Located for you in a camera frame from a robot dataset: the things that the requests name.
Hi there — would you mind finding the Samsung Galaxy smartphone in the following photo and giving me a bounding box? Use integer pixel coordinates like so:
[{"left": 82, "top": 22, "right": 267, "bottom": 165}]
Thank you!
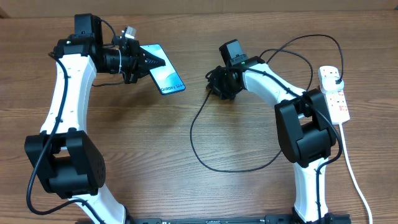
[{"left": 141, "top": 44, "right": 185, "bottom": 95}]

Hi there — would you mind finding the black USB charging cable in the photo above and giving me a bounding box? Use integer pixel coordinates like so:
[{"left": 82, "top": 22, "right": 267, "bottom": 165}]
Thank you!
[{"left": 190, "top": 34, "right": 345, "bottom": 174}]

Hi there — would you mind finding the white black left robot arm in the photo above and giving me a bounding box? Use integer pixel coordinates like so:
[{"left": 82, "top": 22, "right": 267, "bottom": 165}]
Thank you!
[{"left": 24, "top": 14, "right": 170, "bottom": 223}]

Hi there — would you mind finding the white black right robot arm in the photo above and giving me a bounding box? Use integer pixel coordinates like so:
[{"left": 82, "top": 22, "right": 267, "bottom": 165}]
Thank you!
[{"left": 206, "top": 39, "right": 338, "bottom": 223}]

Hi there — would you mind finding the white charger plug adapter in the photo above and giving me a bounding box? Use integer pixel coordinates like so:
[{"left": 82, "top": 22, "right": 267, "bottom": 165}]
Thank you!
[{"left": 320, "top": 77, "right": 345, "bottom": 94}]

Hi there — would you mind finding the white power strip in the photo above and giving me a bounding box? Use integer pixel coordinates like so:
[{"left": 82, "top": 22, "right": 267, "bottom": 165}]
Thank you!
[{"left": 318, "top": 65, "right": 350, "bottom": 125}]

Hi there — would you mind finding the white power strip cord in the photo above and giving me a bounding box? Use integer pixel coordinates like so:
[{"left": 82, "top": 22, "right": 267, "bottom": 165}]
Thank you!
[{"left": 338, "top": 123, "right": 374, "bottom": 224}]

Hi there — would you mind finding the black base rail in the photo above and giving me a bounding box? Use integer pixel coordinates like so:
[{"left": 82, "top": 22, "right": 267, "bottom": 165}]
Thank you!
[{"left": 130, "top": 213, "right": 352, "bottom": 224}]

